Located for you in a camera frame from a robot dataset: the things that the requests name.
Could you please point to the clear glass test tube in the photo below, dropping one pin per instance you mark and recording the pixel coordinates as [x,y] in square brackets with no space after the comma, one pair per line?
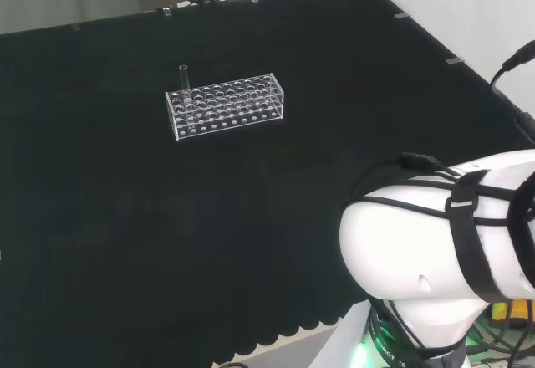
[184,78]

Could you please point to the clear plastic test tube rack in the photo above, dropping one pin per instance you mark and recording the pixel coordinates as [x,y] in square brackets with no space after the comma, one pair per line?
[227,104]

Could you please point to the black bench cloth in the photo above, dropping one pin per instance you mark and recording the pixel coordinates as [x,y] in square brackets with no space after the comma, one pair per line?
[125,217]

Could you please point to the pale mounting board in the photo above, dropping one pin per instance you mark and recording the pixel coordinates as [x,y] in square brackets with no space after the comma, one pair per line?
[338,338]

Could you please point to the yellow stop button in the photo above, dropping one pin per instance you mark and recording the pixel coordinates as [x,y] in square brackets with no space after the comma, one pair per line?
[518,311]

